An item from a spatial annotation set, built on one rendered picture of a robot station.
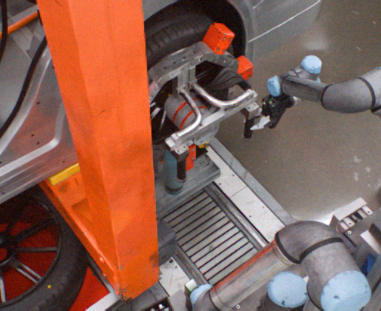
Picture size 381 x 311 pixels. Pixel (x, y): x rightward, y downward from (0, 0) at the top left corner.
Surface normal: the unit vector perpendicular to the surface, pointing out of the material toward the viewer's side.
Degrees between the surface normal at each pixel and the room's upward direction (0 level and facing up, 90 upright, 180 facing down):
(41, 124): 90
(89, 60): 90
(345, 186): 0
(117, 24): 90
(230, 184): 0
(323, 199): 0
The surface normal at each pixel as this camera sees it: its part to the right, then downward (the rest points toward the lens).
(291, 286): -0.03, -0.66
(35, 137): 0.60, 0.66
